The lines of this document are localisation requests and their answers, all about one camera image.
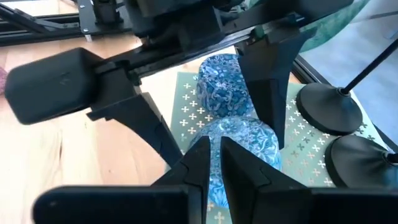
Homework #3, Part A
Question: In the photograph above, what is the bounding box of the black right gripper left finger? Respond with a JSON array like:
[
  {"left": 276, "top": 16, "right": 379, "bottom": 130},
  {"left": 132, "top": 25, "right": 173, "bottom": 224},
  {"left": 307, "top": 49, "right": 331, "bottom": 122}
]
[{"left": 34, "top": 136, "right": 211, "bottom": 224}]

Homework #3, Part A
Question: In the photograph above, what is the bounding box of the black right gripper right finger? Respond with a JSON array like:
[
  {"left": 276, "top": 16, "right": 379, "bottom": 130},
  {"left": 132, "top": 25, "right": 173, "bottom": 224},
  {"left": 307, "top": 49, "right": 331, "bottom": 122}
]
[{"left": 220, "top": 136, "right": 398, "bottom": 224}]

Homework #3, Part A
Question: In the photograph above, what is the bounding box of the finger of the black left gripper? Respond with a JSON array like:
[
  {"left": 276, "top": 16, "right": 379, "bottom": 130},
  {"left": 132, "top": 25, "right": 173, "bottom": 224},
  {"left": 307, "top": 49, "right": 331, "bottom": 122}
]
[
  {"left": 4, "top": 47, "right": 184, "bottom": 167},
  {"left": 236, "top": 26, "right": 318, "bottom": 150}
]

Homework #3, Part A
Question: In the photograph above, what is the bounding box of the black taper candle holder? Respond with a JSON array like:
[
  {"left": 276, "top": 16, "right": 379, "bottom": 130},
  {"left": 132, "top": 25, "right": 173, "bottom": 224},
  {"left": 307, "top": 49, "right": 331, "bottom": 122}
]
[
  {"left": 324, "top": 134, "right": 398, "bottom": 189},
  {"left": 295, "top": 37, "right": 398, "bottom": 136}
]

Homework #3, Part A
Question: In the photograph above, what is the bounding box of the light blue candle tin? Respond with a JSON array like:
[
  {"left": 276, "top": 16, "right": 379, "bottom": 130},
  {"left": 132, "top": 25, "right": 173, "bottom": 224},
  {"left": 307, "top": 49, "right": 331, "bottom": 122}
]
[{"left": 189, "top": 115, "right": 283, "bottom": 209}]

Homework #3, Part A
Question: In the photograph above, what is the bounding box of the green perforated metal shelf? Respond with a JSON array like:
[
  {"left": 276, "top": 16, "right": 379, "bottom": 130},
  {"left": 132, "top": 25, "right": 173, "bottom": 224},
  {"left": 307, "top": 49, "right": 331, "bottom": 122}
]
[{"left": 170, "top": 71, "right": 391, "bottom": 224}]

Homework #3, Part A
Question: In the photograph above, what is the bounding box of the black aluminium table frame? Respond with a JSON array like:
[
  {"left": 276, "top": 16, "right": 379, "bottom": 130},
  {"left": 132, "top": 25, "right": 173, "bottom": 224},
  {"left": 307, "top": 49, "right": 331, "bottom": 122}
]
[{"left": 0, "top": 2, "right": 134, "bottom": 47}]

